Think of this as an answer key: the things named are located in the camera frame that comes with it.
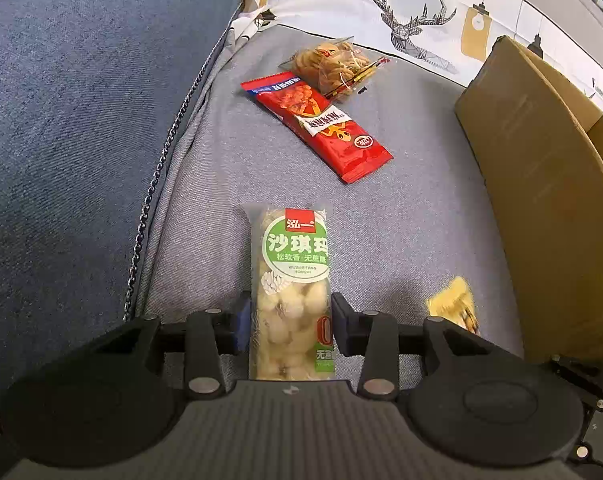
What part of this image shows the grey deer printed bedsheet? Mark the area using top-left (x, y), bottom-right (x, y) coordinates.
top-left (124, 0), bottom-right (603, 376)

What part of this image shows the clear packet of noodle snack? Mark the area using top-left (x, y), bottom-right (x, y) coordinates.
top-left (279, 35), bottom-right (399, 105)

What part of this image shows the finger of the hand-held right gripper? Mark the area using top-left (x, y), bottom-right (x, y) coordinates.
top-left (547, 354), bottom-right (603, 413)

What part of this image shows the cardboard box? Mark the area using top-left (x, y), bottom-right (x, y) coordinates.
top-left (454, 35), bottom-right (603, 366)

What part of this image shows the red snack packet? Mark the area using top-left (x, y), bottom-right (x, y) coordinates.
top-left (240, 73), bottom-right (395, 186)

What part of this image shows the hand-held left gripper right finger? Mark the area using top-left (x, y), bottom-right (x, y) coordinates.
top-left (330, 292), bottom-right (526, 402)

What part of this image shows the green label puffed snack packet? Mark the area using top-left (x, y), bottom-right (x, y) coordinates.
top-left (241, 202), bottom-right (338, 382)

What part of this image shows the yellow snack packet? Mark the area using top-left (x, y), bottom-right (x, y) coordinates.
top-left (425, 275), bottom-right (482, 336)

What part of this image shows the metal zipper chain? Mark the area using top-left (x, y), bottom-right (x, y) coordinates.
top-left (122, 2), bottom-right (246, 322)

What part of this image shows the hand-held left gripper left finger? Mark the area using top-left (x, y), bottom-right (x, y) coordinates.
top-left (88, 290), bottom-right (253, 402)

